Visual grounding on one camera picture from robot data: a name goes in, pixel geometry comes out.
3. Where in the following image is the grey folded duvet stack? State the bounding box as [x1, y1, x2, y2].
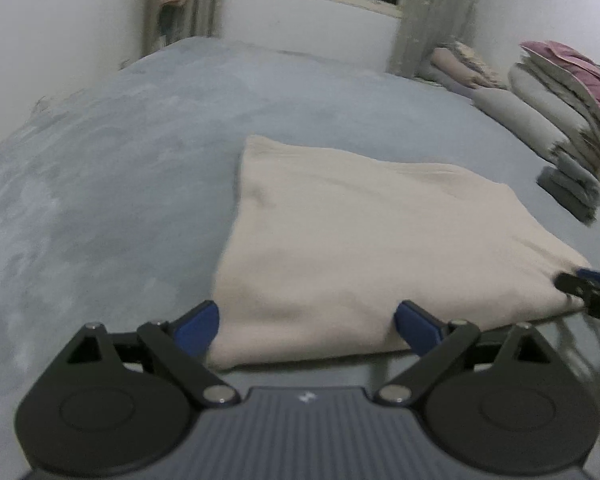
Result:
[472, 61, 600, 171]

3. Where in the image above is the grey patterned right curtain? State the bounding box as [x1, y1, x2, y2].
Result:
[387, 0, 479, 78]

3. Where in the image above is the black and cream shirt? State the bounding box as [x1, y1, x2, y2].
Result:
[209, 136, 586, 368]

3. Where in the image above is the pink quilted pillow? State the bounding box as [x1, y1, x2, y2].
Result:
[520, 40, 600, 121]

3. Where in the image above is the folded grey towel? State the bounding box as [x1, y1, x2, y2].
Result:
[536, 151, 600, 226]

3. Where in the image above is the pink folded bedding by curtain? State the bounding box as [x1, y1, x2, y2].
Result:
[416, 47, 507, 96]

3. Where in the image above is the blue-grey bed blanket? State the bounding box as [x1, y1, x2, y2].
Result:
[0, 38, 600, 479]

